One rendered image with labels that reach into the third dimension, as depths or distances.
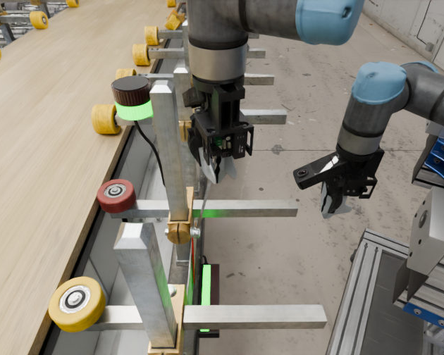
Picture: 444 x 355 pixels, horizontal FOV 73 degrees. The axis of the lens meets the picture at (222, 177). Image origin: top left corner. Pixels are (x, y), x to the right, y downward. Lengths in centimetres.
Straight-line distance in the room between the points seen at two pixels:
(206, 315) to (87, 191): 38
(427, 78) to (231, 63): 38
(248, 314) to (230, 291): 98
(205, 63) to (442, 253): 46
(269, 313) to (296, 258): 113
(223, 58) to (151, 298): 30
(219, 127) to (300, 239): 141
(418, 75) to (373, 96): 12
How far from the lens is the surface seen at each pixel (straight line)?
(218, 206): 70
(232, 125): 43
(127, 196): 69
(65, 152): 89
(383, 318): 141
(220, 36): 38
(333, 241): 182
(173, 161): 55
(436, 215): 62
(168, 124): 51
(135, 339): 83
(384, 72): 57
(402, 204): 220
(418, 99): 64
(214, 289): 76
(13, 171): 89
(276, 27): 35
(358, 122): 59
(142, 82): 50
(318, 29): 33
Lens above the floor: 137
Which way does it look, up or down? 41 degrees down
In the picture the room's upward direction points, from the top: straight up
